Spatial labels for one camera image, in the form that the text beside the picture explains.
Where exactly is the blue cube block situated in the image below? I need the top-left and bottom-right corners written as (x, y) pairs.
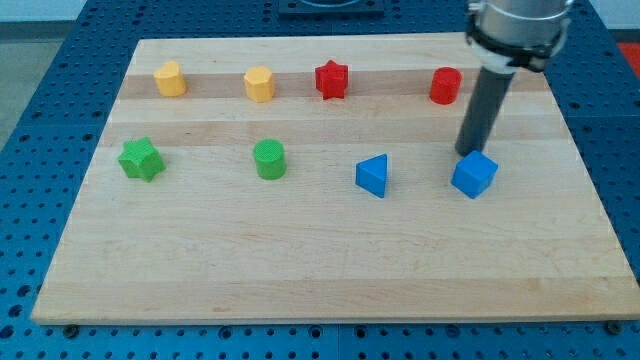
top-left (451, 151), bottom-right (499, 199)

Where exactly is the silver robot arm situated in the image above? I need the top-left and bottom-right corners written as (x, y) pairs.
top-left (466, 0), bottom-right (573, 75)

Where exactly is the light wooden board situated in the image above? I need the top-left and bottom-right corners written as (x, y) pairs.
top-left (31, 33), bottom-right (639, 325)

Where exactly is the blue triangular prism block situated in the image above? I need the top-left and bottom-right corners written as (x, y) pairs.
top-left (355, 154), bottom-right (388, 198)

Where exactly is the green cylinder block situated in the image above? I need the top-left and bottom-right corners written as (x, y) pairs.
top-left (253, 139), bottom-right (287, 180)

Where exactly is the red star block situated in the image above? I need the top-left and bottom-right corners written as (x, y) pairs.
top-left (315, 60), bottom-right (349, 100)

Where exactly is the yellow hexagon block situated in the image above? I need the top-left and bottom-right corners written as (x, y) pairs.
top-left (244, 66), bottom-right (275, 103)

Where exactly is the red cylinder block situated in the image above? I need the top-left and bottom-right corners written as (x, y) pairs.
top-left (429, 67), bottom-right (463, 105)

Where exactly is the yellow heart block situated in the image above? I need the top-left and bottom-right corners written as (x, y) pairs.
top-left (153, 61), bottom-right (187, 97)

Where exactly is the green star block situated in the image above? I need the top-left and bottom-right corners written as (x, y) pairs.
top-left (118, 137), bottom-right (166, 182)

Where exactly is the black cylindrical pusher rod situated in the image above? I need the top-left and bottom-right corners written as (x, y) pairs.
top-left (455, 67), bottom-right (514, 156)

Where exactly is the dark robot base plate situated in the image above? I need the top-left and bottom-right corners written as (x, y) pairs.
top-left (277, 0), bottom-right (385, 18)

